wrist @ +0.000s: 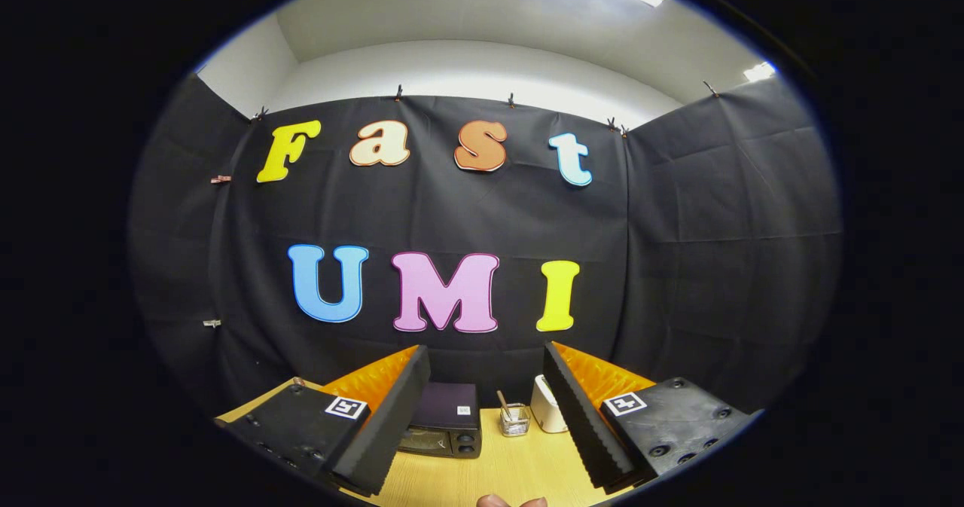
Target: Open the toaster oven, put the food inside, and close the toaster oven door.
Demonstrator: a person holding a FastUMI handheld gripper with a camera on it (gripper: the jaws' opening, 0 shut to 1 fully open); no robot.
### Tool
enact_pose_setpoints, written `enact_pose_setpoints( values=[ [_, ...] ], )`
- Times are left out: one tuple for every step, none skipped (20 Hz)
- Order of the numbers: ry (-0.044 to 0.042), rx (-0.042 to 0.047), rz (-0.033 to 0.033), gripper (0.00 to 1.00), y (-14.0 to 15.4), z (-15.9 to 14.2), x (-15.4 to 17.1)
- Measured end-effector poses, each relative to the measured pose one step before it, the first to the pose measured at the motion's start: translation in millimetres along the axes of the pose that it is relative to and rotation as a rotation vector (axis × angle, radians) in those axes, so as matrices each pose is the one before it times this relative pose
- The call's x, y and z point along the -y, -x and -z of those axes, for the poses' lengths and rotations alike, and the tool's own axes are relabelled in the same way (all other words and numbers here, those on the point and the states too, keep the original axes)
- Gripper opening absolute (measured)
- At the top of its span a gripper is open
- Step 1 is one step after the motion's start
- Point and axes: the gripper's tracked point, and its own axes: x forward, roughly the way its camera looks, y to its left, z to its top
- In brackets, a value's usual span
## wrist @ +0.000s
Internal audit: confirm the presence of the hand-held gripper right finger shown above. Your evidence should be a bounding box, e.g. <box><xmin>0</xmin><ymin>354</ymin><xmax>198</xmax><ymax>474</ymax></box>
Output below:
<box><xmin>541</xmin><ymin>341</ymin><xmax>755</xmax><ymax>493</ymax></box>

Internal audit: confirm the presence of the wire utensil holder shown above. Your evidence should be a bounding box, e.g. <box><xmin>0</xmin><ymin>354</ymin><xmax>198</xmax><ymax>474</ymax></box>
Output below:
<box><xmin>499</xmin><ymin>402</ymin><xmax>532</xmax><ymax>438</ymax></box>

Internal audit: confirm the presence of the white bread toaster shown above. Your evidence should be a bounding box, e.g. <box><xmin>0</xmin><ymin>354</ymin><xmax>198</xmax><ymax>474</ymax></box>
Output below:
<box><xmin>529</xmin><ymin>374</ymin><xmax>570</xmax><ymax>435</ymax></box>

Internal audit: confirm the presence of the black toaster oven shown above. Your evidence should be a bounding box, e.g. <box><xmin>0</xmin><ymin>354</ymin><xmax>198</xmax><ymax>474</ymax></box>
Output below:
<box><xmin>397</xmin><ymin>382</ymin><xmax>484</xmax><ymax>460</ymax></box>

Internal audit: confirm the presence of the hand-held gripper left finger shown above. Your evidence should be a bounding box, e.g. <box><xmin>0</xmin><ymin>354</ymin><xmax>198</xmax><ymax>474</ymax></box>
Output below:
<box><xmin>216</xmin><ymin>344</ymin><xmax>433</xmax><ymax>497</ymax></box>

